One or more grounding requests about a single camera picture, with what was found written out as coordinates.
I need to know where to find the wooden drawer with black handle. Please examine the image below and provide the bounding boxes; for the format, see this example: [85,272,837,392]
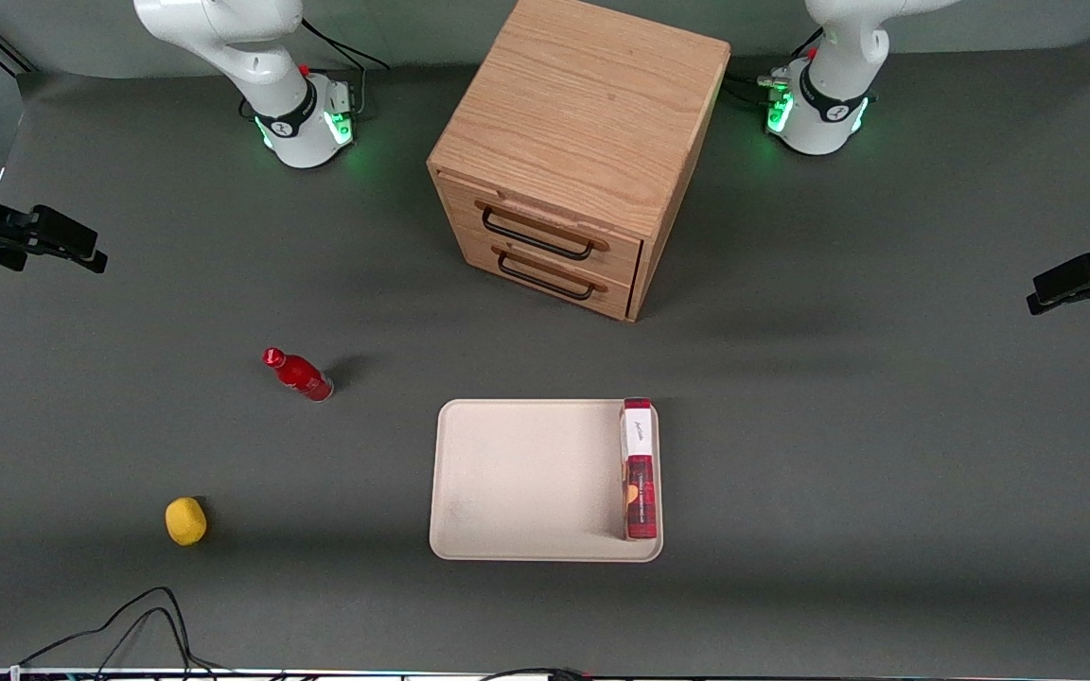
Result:
[435,172,646,290]
[460,233,637,322]

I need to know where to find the wooden drawer cabinet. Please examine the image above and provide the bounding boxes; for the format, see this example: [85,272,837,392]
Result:
[427,0,732,323]

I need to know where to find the red bottle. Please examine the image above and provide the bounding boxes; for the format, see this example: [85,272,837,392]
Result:
[262,347,335,403]

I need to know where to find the yellow lemon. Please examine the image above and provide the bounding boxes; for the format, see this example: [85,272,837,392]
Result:
[165,497,208,548]

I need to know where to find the red and white snack box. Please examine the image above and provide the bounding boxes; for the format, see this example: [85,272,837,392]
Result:
[621,397,659,541]

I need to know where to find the beige tray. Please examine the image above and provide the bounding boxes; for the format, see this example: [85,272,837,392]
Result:
[429,398,664,564]

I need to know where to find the black right arm base cables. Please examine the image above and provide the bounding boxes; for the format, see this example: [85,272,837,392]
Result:
[238,17,392,120]

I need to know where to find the black arm base cables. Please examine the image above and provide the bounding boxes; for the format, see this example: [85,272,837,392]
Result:
[238,17,392,120]
[723,26,825,107]

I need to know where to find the black floor cable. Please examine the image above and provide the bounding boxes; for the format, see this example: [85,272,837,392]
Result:
[479,667,595,681]
[19,586,224,678]
[81,607,196,678]

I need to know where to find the black left arm base cables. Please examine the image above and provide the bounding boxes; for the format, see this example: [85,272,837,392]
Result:
[723,26,825,107]

